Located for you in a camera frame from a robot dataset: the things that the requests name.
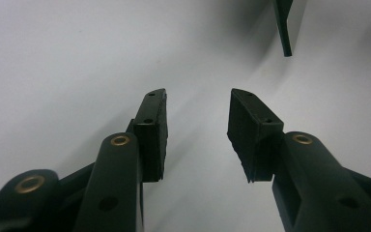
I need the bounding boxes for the silver photo frame black back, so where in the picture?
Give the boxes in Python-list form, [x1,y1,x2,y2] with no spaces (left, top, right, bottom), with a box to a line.
[271,0,307,58]

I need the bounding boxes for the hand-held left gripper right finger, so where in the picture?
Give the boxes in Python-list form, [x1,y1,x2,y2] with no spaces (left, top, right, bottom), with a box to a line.
[226,88,371,232]

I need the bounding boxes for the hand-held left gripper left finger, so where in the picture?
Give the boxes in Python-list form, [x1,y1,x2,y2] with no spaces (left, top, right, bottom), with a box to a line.
[72,88,169,232]

